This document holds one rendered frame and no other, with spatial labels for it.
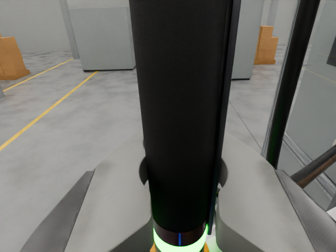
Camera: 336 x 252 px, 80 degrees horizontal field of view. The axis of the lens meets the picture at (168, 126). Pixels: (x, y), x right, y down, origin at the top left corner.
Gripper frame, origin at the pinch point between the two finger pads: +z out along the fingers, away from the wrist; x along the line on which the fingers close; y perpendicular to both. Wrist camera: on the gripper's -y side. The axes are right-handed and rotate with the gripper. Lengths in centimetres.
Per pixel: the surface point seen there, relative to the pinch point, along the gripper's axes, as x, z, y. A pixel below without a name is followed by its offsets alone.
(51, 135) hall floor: -209, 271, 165
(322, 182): 70, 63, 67
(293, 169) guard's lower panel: 70, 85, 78
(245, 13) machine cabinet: 171, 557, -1
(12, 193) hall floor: -187, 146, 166
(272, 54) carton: 347, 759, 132
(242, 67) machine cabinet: 184, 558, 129
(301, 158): 70, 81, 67
